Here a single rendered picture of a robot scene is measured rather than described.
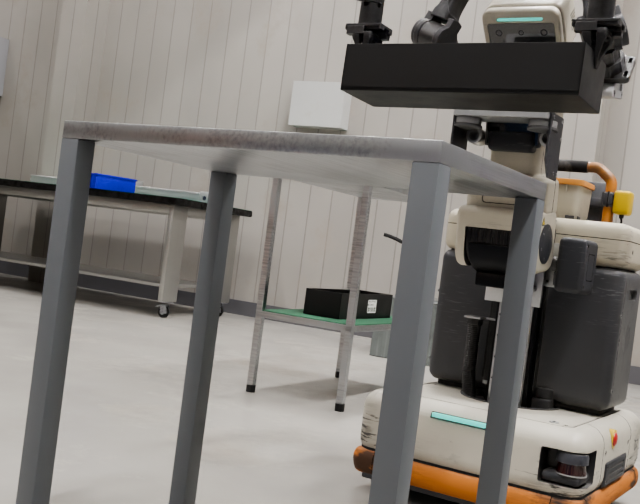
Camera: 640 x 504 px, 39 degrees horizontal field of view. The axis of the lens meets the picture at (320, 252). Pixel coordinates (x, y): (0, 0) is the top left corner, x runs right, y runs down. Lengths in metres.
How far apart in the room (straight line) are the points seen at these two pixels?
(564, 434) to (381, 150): 1.25
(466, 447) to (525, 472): 0.16
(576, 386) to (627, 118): 4.23
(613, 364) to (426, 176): 1.50
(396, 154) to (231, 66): 6.81
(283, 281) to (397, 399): 6.28
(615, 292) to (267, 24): 5.71
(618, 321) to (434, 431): 0.59
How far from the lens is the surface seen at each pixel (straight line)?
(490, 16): 2.48
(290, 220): 7.47
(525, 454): 2.35
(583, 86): 2.01
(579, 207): 2.71
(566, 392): 2.65
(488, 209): 2.41
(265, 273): 3.86
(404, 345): 1.21
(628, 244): 2.62
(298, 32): 7.74
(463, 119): 2.41
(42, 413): 1.63
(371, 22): 2.30
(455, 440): 2.41
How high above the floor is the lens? 0.64
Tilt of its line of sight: level
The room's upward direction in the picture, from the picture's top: 7 degrees clockwise
